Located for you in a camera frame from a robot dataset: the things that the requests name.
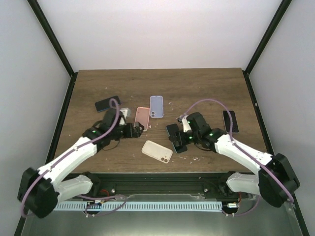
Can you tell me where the light blue slotted cable duct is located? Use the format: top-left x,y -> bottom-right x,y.
54,201 -> 222,212

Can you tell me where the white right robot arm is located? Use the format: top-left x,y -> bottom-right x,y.
166,124 -> 300,207

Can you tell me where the black right frame post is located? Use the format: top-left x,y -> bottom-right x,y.
243,0 -> 293,74

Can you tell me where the white black phone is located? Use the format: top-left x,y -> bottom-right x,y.
222,110 -> 239,134

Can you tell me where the black left frame post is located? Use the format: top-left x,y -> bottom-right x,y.
26,0 -> 75,79

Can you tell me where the teal black phone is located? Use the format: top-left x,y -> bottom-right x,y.
166,123 -> 188,154

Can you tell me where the white phone case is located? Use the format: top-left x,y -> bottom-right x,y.
141,140 -> 173,163

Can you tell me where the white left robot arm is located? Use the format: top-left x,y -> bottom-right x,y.
17,109 -> 145,218

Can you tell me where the black frame post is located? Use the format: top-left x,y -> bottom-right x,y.
26,0 -> 75,79
243,0 -> 293,74

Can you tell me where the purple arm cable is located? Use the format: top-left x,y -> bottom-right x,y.
21,98 -> 128,218
183,98 -> 295,218

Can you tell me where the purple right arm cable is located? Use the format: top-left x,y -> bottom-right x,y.
183,98 -> 295,218

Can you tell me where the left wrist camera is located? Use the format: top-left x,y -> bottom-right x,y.
120,108 -> 131,118

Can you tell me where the pink phone case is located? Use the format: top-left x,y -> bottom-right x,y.
135,107 -> 150,131

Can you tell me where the grey metal front plate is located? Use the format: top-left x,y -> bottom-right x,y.
21,200 -> 303,236

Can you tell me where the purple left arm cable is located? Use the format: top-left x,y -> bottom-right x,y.
21,98 -> 128,218

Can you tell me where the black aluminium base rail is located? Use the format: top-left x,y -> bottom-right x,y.
71,173 -> 291,200

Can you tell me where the blue black phone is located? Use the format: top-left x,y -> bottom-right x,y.
94,95 -> 121,112

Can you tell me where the lavender phone case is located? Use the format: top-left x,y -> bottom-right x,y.
150,95 -> 164,118

